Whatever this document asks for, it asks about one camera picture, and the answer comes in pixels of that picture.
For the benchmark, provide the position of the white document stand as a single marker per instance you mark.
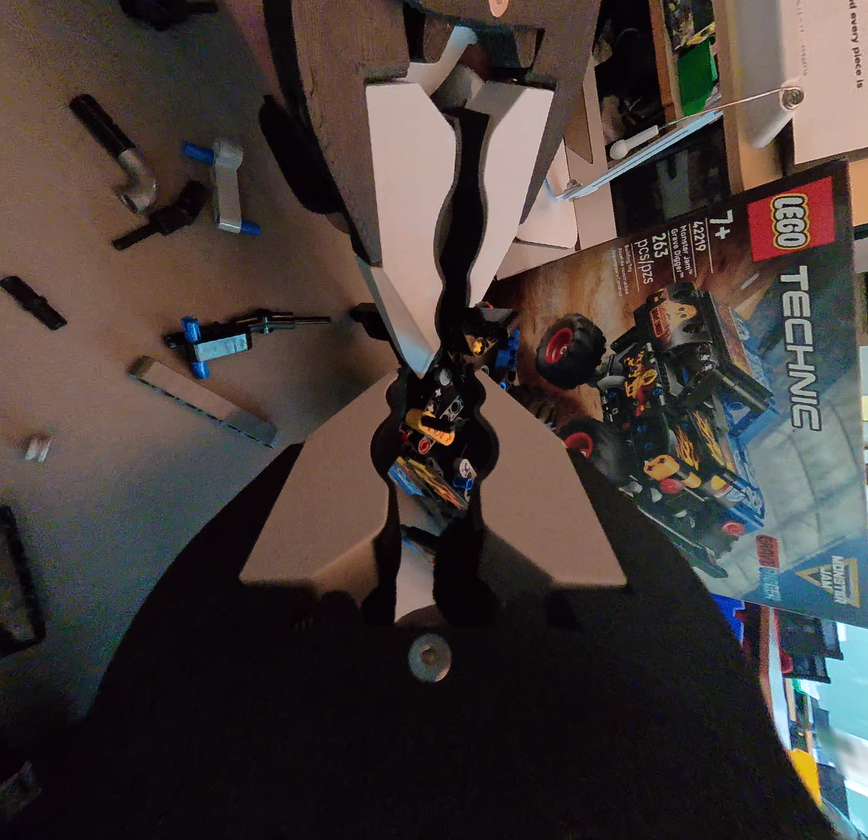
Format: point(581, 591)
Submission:
point(563, 223)

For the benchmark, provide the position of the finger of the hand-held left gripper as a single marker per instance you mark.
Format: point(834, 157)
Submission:
point(407, 175)
point(515, 162)

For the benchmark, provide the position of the green box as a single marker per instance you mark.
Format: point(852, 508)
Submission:
point(698, 77)

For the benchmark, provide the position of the grey desk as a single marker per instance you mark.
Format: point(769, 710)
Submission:
point(68, 392)

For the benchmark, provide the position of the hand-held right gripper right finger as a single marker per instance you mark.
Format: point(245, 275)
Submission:
point(549, 514)

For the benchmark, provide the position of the yellow storage bin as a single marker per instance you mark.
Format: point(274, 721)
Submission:
point(807, 775)

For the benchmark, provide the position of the grey elbow pipe black axle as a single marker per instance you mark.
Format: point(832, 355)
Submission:
point(139, 182)

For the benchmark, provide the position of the blue body panel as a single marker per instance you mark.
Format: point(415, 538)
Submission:
point(17, 582)

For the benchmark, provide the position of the small white connector piece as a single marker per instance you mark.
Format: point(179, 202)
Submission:
point(37, 448)

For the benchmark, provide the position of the printed instruction sheet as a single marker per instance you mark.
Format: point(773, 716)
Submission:
point(834, 53)

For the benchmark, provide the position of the toy truck set box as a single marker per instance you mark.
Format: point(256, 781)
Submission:
point(780, 379)

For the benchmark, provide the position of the toy truck chassis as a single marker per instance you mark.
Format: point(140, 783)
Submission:
point(441, 433)

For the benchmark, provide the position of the black tyre on axle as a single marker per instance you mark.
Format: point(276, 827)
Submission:
point(541, 406)

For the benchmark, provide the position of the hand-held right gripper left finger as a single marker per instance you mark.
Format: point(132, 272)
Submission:
point(319, 514)

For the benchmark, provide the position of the black pin with shaft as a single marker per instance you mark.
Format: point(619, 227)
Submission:
point(156, 6)

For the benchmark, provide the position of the black axle connector blue pin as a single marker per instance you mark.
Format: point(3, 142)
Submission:
point(224, 341)

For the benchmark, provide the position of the pale beam with blue pins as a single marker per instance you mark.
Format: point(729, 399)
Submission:
point(227, 182)

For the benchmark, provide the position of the black angled connector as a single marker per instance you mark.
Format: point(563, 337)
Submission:
point(169, 216)

